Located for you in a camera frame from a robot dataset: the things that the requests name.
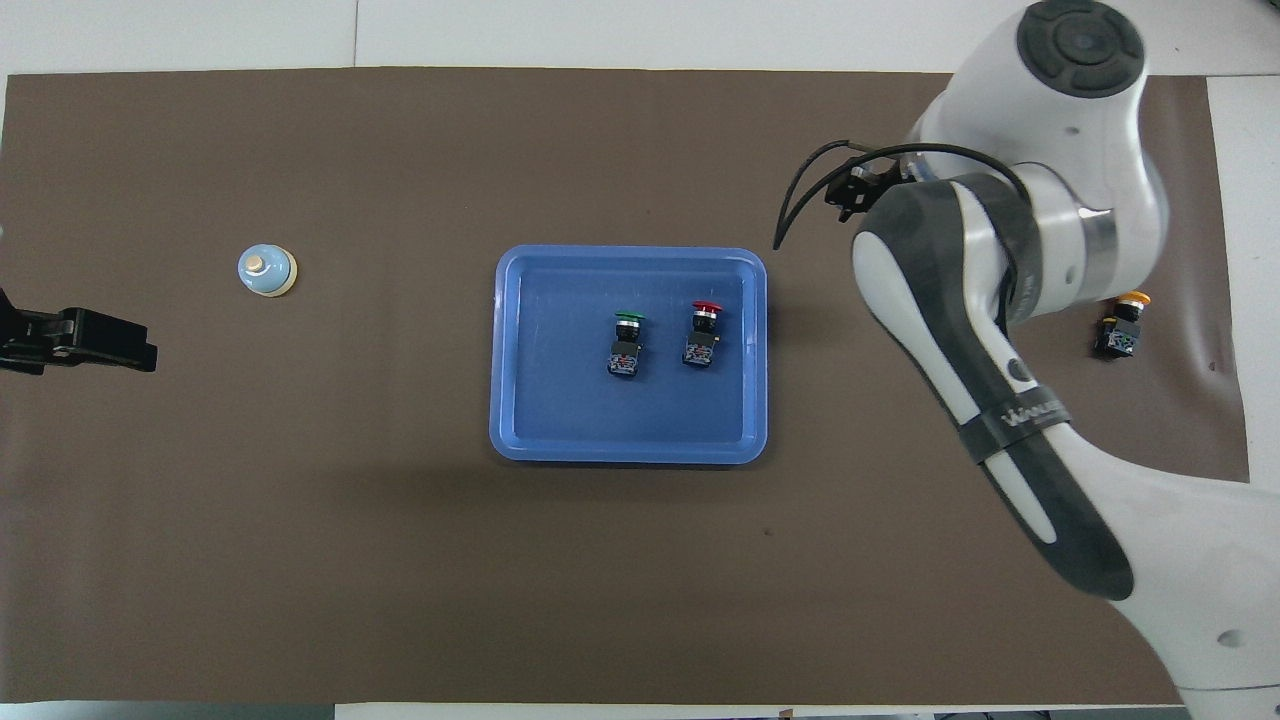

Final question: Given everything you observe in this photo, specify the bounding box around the blue plastic tray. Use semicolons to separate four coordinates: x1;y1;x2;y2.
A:
489;245;769;466

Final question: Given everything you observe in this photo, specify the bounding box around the yellow push button switch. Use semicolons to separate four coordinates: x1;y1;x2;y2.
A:
1095;290;1153;359

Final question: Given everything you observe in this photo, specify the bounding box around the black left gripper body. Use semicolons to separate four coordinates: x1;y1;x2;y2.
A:
0;290;49;373

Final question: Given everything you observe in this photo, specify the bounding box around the green push button switch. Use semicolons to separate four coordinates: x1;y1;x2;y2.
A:
607;310;646;380

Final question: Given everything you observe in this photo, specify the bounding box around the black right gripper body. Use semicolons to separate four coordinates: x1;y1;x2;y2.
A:
825;162;906;223

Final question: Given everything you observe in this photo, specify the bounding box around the red push button switch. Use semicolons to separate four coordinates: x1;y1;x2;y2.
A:
683;300;725;369

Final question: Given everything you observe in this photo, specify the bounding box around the brown table mat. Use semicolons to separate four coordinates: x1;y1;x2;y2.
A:
0;67;1251;704

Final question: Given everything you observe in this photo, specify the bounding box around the light blue desk bell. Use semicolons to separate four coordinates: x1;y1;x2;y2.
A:
237;244;298;299

